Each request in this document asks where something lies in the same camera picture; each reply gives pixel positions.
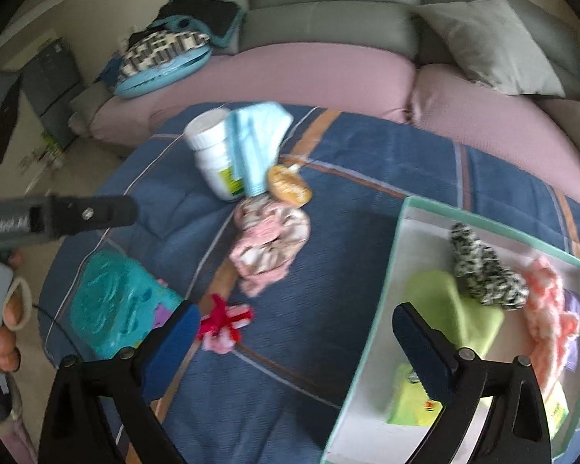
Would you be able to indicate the blue face masks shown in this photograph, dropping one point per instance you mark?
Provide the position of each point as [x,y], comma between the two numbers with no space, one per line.
[256,140]

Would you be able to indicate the round gold packet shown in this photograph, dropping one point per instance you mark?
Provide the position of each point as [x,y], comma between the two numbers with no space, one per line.
[287,183]

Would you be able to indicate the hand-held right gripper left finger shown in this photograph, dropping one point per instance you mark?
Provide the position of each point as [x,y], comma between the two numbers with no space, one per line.
[171,343]

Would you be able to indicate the purple packet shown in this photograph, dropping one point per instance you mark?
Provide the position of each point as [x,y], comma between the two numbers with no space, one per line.
[573,304]

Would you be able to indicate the pink floral cloth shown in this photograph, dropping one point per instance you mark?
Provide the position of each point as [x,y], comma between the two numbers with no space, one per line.
[270,241]

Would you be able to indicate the dark cabinet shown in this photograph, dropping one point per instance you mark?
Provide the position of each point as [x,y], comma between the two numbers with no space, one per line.
[53,77]

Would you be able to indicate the grey sofa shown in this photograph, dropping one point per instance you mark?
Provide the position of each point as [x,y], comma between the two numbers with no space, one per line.
[328,19]

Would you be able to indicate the blue patterned cushion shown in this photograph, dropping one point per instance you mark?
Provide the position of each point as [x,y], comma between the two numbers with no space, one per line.
[159,65]

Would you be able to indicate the grey pillow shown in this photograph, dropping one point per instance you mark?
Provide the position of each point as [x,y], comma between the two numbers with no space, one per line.
[488,43]

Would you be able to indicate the white box with teal rim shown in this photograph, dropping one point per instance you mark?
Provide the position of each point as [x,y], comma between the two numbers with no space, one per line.
[415,225]

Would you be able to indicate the green cloth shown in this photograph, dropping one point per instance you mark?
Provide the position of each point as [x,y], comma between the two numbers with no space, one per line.
[444,299]

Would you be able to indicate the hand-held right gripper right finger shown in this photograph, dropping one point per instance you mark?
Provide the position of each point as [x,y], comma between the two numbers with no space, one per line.
[423,348]

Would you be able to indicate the red pink bow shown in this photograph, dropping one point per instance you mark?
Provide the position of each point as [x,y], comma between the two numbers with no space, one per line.
[217,321]

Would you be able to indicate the white plastic bottle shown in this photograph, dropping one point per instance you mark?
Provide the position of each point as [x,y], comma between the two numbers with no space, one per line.
[212,154]

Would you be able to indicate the person's left hand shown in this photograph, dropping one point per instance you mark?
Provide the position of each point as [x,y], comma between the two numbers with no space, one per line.
[5,348]

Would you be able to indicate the pink fluffy sock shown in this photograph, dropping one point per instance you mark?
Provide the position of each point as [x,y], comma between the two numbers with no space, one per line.
[546,309]

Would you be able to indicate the pink sofa cover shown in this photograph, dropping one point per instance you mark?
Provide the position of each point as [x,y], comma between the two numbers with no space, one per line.
[295,77]

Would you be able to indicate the blue plaid blanket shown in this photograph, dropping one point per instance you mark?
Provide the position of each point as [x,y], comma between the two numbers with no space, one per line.
[367,154]

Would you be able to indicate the teal plastic package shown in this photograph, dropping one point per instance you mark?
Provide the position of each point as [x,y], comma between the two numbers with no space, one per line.
[111,299]

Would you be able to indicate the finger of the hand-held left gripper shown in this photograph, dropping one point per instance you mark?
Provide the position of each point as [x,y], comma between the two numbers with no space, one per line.
[96,212]

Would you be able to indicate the black white knitted sock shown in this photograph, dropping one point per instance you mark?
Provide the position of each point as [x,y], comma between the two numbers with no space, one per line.
[483,266]

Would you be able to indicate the black teal blanket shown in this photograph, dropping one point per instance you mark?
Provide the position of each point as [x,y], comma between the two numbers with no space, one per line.
[208,12]

